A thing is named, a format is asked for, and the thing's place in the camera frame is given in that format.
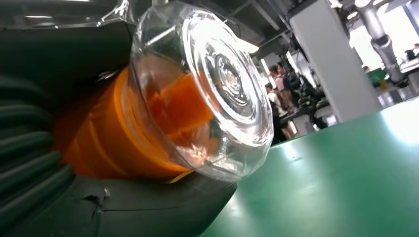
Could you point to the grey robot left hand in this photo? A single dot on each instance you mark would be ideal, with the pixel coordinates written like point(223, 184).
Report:
point(147, 209)

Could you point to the person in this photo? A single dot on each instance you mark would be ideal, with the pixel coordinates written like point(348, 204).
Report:
point(278, 117)
point(281, 81)

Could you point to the white square pillar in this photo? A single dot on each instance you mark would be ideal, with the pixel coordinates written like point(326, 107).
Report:
point(327, 65)

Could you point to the green box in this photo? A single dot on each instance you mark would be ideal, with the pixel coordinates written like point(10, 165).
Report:
point(375, 77)

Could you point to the silver jointed tube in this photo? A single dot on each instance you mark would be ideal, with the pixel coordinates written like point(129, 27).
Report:
point(381, 42)

